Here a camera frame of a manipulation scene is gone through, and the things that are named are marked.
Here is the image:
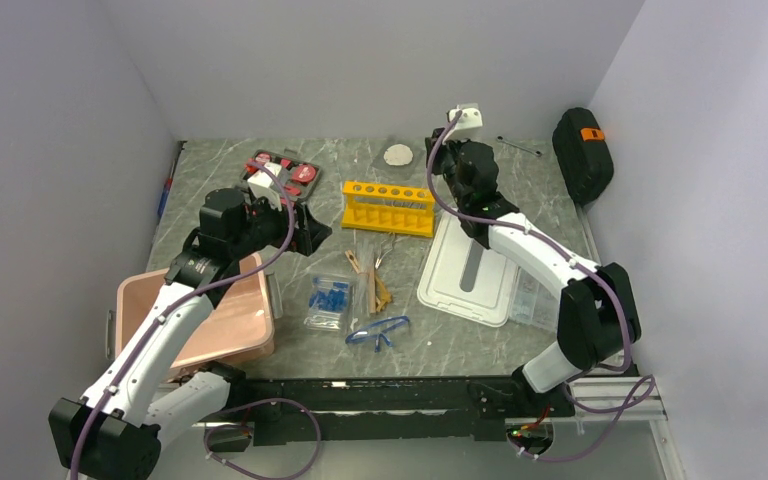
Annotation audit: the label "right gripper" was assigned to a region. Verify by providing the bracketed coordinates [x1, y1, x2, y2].
[425, 128, 473, 208]

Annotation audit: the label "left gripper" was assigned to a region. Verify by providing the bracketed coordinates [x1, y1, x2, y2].
[230, 190, 331, 260]

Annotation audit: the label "bag of plastic pipettes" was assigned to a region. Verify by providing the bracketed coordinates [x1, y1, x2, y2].
[355, 242, 375, 317]

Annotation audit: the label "wooden test tube clamp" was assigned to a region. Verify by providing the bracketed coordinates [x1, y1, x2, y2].
[345, 250, 377, 318]

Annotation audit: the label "yellow rubber tubing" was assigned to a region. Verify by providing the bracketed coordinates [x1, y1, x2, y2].
[374, 274, 392, 312]

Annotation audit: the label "pink plastic bin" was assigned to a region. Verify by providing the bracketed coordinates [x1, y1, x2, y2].
[107, 269, 280, 382]

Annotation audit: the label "blue safety glasses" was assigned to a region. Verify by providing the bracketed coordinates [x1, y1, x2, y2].
[344, 315, 411, 353]

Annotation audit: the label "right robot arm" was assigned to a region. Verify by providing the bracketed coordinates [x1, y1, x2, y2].
[425, 128, 642, 415]

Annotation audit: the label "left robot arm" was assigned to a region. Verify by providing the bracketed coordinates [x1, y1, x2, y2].
[48, 188, 332, 479]

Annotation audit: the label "red tape measure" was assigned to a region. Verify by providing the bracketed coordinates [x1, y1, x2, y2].
[291, 164, 318, 185]

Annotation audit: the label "grey tool case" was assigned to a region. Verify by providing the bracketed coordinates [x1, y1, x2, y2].
[238, 149, 323, 202]

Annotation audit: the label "bag of blue caps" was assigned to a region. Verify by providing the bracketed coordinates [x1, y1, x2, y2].
[304, 275, 353, 332]

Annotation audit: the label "silver wrench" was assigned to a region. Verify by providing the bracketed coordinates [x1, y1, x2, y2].
[496, 136, 543, 158]

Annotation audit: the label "yellow test tube rack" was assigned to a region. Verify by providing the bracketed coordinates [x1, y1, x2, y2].
[341, 181, 435, 238]

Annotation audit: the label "red electrical tape roll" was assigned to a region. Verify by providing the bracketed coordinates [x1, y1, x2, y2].
[254, 152, 272, 164]

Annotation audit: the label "white bin lid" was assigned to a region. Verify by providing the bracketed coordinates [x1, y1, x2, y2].
[417, 212, 518, 328]

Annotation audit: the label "black tool case orange latch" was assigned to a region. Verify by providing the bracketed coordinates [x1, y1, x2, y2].
[551, 107, 615, 206]

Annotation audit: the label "clear plastic box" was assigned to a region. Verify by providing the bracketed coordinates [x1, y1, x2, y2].
[508, 270, 559, 333]

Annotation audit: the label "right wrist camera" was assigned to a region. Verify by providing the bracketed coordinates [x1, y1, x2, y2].
[445, 103, 483, 142]

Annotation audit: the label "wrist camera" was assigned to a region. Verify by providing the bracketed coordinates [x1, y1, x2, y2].
[445, 103, 483, 142]
[246, 162, 289, 209]

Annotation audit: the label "wire gauze with white centre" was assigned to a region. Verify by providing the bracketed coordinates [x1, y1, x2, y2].
[371, 137, 425, 181]

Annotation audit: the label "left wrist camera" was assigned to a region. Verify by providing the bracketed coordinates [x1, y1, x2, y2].
[246, 162, 289, 209]

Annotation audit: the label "grey bin latch handle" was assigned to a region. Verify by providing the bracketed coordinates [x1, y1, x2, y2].
[265, 271, 284, 320]

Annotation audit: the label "blue red screwdriver by wall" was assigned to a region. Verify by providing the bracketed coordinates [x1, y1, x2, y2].
[156, 141, 185, 220]

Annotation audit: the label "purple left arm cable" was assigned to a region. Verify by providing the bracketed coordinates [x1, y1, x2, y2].
[69, 158, 322, 480]

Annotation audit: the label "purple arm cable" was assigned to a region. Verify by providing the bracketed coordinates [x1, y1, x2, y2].
[425, 109, 657, 464]
[69, 158, 322, 480]

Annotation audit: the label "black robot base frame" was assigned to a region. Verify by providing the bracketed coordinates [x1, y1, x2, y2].
[209, 375, 575, 446]

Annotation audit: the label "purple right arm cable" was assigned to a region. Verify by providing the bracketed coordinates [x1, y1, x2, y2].
[425, 109, 657, 464]

